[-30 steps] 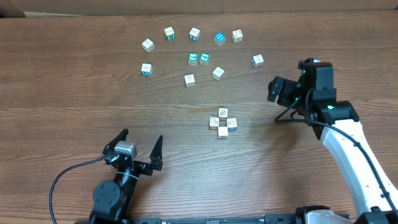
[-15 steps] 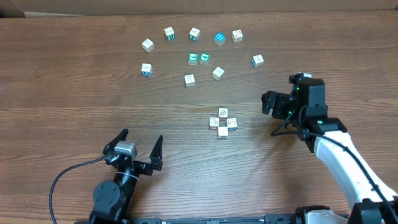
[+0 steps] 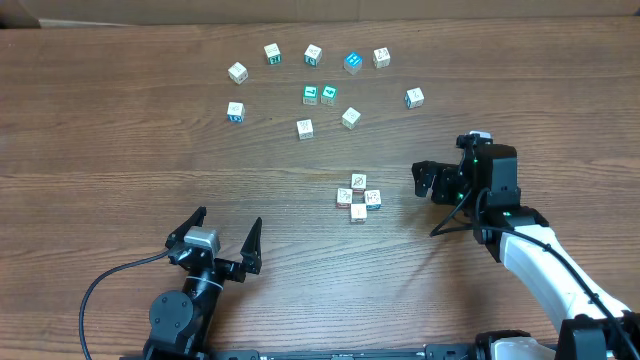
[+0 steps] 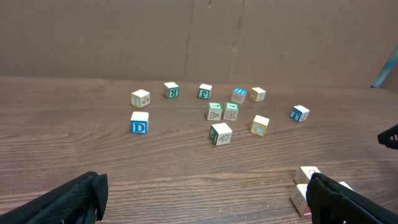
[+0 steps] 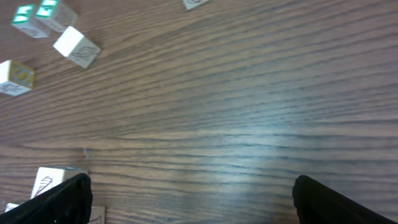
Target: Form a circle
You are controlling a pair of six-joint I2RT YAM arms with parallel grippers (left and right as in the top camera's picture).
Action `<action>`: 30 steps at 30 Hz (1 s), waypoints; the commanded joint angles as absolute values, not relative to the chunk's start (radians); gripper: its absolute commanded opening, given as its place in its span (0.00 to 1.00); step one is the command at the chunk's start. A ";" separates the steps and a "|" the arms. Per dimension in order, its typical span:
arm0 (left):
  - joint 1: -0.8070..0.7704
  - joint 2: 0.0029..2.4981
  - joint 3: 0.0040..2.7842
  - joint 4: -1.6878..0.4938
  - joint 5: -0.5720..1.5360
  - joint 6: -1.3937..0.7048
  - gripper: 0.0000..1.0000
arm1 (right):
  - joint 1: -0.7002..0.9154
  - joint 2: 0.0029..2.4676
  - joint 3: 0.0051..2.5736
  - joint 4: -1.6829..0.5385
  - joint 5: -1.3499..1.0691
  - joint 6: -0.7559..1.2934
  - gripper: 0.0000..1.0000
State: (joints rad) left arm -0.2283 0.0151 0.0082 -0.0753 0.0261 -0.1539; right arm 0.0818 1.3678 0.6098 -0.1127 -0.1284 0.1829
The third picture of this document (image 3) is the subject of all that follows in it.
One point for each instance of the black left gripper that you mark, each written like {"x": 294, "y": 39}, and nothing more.
{"x": 220, "y": 266}

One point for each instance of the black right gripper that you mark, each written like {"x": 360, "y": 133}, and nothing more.
{"x": 445, "y": 183}

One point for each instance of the block with blue H side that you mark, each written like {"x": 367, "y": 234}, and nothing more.
{"x": 372, "y": 199}

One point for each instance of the block with red side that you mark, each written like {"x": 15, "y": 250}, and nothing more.
{"x": 358, "y": 183}

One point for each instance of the block with red G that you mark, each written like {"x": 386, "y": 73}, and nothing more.
{"x": 344, "y": 197}

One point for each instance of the block with yellow C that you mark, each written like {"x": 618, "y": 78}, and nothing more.
{"x": 351, "y": 118}

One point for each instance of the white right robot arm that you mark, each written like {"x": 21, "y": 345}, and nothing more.
{"x": 591, "y": 324}

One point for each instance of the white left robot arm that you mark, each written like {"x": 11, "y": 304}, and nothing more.
{"x": 180, "y": 319}

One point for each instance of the block with umbrella drawing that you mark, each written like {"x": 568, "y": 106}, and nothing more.
{"x": 414, "y": 98}

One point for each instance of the block with blue D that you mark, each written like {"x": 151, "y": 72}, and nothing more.
{"x": 236, "y": 112}

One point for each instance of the block with yellow side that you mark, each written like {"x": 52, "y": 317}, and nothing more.
{"x": 305, "y": 129}

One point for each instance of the plain block hourglass drawing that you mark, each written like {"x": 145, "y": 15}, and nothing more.
{"x": 381, "y": 57}

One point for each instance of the block with green 4 top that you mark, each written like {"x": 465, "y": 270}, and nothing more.
{"x": 328, "y": 95}

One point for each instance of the block with blue top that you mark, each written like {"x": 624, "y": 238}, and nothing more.
{"x": 353, "y": 63}

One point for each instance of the block with green L top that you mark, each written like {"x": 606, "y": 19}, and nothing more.
{"x": 310, "y": 95}

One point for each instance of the small plain wooden block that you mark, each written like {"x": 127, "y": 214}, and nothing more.
{"x": 238, "y": 73}

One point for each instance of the block with teal letter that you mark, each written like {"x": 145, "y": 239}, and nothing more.
{"x": 312, "y": 55}

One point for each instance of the block with green R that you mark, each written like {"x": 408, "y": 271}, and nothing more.
{"x": 273, "y": 54}

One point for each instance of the cardboard backdrop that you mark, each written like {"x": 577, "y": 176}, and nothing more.
{"x": 37, "y": 13}

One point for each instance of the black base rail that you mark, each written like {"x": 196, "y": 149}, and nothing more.
{"x": 350, "y": 354}

